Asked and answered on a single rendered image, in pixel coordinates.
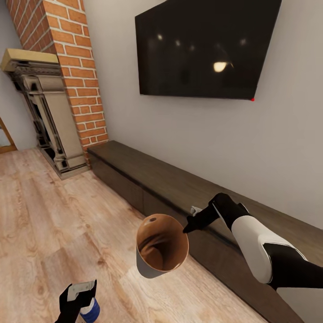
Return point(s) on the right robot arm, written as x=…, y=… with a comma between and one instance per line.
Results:
x=272, y=259

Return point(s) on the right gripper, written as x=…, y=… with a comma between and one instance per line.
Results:
x=199, y=222

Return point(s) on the wall mounted tv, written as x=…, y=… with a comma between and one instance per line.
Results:
x=204, y=48

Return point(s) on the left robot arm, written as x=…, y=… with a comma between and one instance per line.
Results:
x=74, y=298

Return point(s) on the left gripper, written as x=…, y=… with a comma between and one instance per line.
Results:
x=83, y=299

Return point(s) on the wood fireplace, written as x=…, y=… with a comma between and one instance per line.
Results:
x=42, y=91

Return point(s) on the can of soda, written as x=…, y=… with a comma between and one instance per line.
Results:
x=90, y=313

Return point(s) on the trash can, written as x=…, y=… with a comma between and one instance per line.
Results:
x=161, y=246

